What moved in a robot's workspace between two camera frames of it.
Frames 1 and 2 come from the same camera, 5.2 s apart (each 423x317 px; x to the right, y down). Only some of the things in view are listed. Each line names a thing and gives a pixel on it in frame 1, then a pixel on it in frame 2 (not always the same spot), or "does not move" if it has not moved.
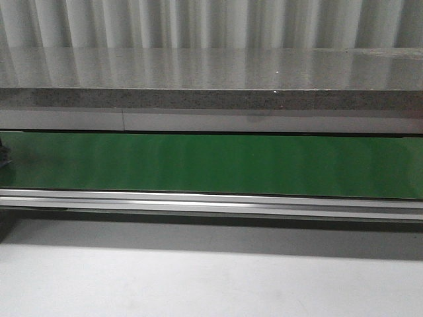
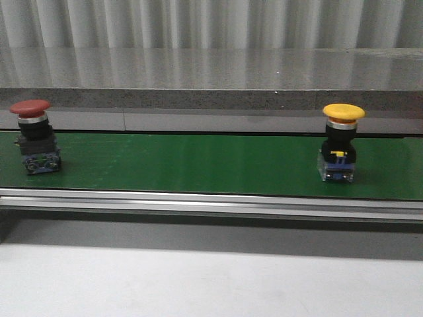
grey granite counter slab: x=373 y=78 does not move
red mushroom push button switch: x=5 y=154 -> x=36 y=137
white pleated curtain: x=211 y=24 does not move
